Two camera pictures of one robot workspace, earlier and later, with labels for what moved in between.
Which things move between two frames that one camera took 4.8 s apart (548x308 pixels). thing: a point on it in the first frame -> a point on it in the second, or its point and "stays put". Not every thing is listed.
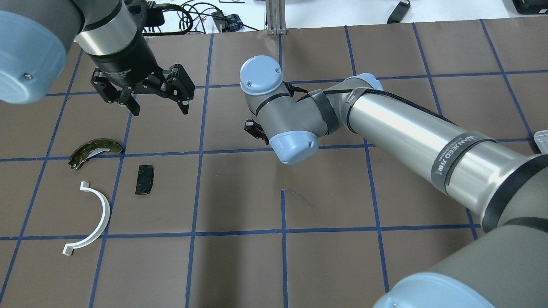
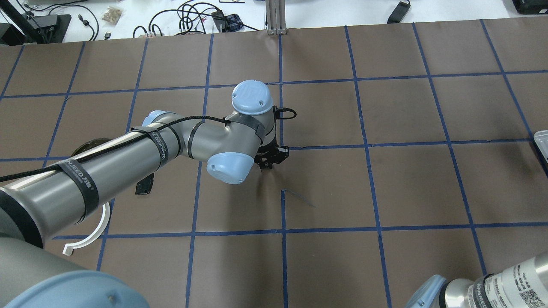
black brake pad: x=145 y=179 stays put
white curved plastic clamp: x=67 y=250 stays put
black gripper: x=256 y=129 -> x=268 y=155
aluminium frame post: x=275 y=17 stays put
